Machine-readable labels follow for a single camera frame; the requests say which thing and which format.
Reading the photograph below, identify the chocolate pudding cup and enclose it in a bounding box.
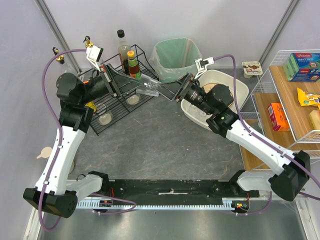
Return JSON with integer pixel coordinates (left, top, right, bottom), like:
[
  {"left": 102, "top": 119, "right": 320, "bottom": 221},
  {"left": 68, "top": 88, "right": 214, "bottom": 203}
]
[{"left": 242, "top": 61, "right": 263, "bottom": 79}]

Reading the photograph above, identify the dark soy sauce bottle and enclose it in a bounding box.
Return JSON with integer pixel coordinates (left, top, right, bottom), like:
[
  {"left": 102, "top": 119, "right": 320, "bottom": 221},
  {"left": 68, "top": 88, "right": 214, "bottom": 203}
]
[{"left": 117, "top": 29, "right": 131, "bottom": 75}]

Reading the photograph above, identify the yellow cap chili sauce bottle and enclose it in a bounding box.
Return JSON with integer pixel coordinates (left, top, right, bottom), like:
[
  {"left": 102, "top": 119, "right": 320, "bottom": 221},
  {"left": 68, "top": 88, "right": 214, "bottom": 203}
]
[{"left": 127, "top": 50, "right": 141, "bottom": 79}]

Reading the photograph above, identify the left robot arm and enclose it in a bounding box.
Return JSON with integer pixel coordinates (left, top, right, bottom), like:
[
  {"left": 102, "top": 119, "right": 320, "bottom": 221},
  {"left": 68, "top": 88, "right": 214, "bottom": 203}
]
[{"left": 23, "top": 64, "right": 142, "bottom": 218}]

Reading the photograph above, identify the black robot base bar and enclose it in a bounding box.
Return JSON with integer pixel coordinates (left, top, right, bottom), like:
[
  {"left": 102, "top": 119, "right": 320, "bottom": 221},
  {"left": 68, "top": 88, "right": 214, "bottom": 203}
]
[{"left": 100, "top": 179, "right": 260, "bottom": 204}]

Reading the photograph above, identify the clear plastic cup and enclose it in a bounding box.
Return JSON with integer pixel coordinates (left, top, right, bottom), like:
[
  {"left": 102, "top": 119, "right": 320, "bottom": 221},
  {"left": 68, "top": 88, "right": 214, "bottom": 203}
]
[
  {"left": 187, "top": 104, "right": 199, "bottom": 118},
  {"left": 197, "top": 110, "right": 210, "bottom": 123},
  {"left": 136, "top": 73, "right": 160, "bottom": 97}
]

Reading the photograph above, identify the yellow snack bag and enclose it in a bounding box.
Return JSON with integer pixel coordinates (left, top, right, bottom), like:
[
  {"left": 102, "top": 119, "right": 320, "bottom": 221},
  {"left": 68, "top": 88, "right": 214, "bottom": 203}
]
[{"left": 297, "top": 88, "right": 320, "bottom": 109}]

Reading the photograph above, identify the small yellow label bottle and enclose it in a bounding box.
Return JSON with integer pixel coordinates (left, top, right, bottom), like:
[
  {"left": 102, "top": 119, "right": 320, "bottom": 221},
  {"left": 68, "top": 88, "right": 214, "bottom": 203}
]
[{"left": 85, "top": 101, "right": 97, "bottom": 114}]

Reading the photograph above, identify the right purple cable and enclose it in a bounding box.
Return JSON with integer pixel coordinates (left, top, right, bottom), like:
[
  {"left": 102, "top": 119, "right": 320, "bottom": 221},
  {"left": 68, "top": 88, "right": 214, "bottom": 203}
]
[{"left": 213, "top": 54, "right": 320, "bottom": 215}]

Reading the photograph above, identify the white plastic basin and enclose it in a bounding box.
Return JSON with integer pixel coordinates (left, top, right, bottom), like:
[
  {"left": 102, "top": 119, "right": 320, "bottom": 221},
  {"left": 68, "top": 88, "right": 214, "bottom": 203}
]
[{"left": 180, "top": 69, "right": 249, "bottom": 130}]

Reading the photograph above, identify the floral ceramic plate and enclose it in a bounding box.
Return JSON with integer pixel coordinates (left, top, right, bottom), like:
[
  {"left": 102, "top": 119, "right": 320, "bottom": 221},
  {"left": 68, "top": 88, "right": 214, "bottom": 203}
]
[{"left": 202, "top": 82, "right": 217, "bottom": 94}]

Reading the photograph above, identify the black wire rack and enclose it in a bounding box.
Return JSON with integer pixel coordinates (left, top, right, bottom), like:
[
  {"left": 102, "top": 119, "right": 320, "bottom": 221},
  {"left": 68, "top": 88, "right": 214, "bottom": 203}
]
[{"left": 78, "top": 44, "right": 159, "bottom": 136}]

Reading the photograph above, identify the purple cable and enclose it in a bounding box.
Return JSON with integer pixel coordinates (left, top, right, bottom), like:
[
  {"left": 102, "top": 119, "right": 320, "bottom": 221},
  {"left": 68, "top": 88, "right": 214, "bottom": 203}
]
[
  {"left": 37, "top": 48, "right": 137, "bottom": 231},
  {"left": 213, "top": 54, "right": 320, "bottom": 215}
]

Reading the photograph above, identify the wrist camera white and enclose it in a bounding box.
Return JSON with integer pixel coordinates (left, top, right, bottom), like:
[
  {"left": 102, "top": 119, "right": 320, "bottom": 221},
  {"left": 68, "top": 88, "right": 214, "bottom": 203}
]
[
  {"left": 86, "top": 45, "right": 104, "bottom": 72},
  {"left": 195, "top": 57, "right": 214, "bottom": 79}
]

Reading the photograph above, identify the orange pink box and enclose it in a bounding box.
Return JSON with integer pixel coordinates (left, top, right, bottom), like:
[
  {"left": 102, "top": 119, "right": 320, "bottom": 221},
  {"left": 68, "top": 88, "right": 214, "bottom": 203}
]
[{"left": 267, "top": 102, "right": 290, "bottom": 132}]

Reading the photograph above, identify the glass oil bottle gold spout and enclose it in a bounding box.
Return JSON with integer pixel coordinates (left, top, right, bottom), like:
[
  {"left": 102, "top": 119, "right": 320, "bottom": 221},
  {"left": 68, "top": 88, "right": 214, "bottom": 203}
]
[{"left": 83, "top": 36, "right": 94, "bottom": 49}]

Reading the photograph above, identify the grey cable duct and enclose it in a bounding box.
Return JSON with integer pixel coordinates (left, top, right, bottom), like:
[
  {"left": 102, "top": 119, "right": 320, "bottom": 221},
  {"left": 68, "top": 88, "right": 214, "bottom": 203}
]
[{"left": 74, "top": 197, "right": 271, "bottom": 210}]

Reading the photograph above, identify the clear trash bag liner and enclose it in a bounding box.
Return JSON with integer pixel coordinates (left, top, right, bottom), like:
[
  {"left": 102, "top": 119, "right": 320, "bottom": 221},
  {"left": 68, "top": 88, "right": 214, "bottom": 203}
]
[{"left": 149, "top": 37, "right": 204, "bottom": 84}]

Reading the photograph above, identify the green sponge pack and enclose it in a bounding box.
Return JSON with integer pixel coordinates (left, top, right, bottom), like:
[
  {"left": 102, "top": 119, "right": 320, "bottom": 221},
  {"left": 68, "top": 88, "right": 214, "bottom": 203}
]
[{"left": 282, "top": 52, "right": 320, "bottom": 83}]

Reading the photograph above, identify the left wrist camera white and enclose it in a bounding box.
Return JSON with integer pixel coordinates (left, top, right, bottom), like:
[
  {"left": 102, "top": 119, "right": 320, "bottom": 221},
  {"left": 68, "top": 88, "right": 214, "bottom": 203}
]
[{"left": 86, "top": 45, "right": 104, "bottom": 72}]

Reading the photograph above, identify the yellow sponge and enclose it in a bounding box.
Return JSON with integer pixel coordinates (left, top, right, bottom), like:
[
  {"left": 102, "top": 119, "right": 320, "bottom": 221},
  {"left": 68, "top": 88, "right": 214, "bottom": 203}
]
[{"left": 308, "top": 110, "right": 320, "bottom": 130}]

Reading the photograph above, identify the glass jar with rice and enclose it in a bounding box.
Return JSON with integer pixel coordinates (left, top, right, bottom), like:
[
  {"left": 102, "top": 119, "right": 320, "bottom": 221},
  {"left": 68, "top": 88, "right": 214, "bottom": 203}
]
[{"left": 125, "top": 93, "right": 141, "bottom": 106}]

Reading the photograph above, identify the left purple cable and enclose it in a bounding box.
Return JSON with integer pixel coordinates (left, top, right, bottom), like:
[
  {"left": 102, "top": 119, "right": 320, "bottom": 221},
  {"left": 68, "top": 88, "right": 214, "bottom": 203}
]
[{"left": 37, "top": 48, "right": 137, "bottom": 231}]

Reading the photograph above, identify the white wire shelf unit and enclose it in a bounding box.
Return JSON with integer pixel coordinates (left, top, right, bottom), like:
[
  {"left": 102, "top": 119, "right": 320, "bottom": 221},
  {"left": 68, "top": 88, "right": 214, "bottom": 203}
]
[{"left": 235, "top": 49, "right": 320, "bottom": 180}]

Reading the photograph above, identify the wide glass jar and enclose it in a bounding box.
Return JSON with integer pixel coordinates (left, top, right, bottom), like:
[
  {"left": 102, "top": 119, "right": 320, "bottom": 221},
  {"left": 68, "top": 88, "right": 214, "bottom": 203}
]
[{"left": 96, "top": 103, "right": 113, "bottom": 126}]

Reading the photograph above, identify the beige pump soap bottle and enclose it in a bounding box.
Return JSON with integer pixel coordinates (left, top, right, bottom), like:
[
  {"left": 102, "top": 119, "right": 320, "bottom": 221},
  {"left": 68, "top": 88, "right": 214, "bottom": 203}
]
[{"left": 36, "top": 146, "right": 76, "bottom": 175}]

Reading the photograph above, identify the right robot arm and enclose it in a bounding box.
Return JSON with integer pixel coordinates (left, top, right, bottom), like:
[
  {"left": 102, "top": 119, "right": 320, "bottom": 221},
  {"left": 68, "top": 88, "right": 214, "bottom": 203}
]
[{"left": 155, "top": 73, "right": 311, "bottom": 202}]

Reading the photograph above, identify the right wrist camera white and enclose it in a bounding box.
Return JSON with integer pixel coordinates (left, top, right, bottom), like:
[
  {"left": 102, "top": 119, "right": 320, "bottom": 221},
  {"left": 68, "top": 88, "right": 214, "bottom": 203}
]
[{"left": 195, "top": 57, "right": 214, "bottom": 79}]

